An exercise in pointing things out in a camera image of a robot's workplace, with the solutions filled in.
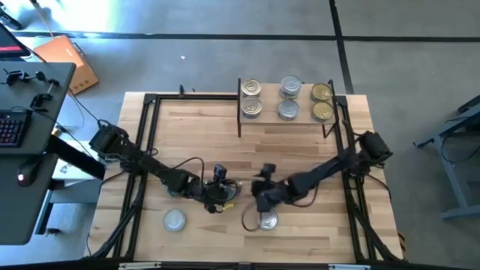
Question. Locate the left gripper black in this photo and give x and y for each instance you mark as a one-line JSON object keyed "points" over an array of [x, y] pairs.
{"points": [[217, 192]]}

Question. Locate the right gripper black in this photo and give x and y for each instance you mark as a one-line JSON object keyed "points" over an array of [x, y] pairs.
{"points": [[268, 189]]}

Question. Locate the green label pull-tab can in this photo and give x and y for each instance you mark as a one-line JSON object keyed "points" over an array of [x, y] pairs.
{"points": [[322, 111], [321, 92]]}

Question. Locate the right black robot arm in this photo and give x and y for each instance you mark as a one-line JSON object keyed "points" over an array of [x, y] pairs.
{"points": [[337, 161]]}

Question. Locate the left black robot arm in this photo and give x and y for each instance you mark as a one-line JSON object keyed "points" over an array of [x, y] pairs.
{"points": [[150, 165]]}

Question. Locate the wooden shelf with black legs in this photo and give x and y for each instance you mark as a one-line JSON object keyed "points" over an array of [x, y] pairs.
{"points": [[270, 112]]}

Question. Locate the yellow tag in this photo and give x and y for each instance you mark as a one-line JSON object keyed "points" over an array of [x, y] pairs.
{"points": [[229, 206]]}

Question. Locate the silver pull-tab tin can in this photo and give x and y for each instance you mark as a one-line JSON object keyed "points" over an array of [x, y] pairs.
{"points": [[269, 222]]}

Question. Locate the silver plain-lid tin can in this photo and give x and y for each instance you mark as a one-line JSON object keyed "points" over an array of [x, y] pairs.
{"points": [[174, 220]]}

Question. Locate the white box with logo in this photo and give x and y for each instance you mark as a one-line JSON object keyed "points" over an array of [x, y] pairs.
{"points": [[75, 168]]}

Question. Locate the black computer mouse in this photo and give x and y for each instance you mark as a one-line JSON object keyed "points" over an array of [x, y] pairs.
{"points": [[28, 172]]}

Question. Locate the grey metal stand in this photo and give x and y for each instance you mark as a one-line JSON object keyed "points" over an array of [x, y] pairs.
{"points": [[455, 176]]}

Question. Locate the black office desk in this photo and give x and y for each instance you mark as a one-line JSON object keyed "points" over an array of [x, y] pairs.
{"points": [[22, 206]]}

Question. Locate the black desk clamp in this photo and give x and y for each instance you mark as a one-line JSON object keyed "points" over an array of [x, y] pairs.
{"points": [[17, 78], [39, 100]]}

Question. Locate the orange box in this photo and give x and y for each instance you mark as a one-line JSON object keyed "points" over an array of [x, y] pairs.
{"points": [[63, 60]]}

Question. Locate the black keyboard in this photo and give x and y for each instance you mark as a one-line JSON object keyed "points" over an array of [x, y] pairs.
{"points": [[13, 129]]}

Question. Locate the black monitor screen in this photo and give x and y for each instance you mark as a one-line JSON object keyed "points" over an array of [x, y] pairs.
{"points": [[9, 43]]}

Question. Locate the small black object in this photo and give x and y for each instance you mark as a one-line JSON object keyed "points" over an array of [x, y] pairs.
{"points": [[11, 21]]}

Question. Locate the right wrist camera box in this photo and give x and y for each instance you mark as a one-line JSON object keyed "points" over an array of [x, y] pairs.
{"points": [[268, 170]]}

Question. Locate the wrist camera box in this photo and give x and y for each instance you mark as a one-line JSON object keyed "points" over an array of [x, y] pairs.
{"points": [[268, 170], [220, 173]]}

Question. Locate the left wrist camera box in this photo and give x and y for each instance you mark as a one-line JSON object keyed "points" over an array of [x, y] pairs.
{"points": [[220, 173]]}

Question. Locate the white frame bracket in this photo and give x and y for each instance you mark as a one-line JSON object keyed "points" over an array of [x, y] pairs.
{"points": [[348, 267], [138, 265]]}

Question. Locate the black aluminium table frame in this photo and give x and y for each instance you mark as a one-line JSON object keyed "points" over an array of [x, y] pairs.
{"points": [[195, 97]]}

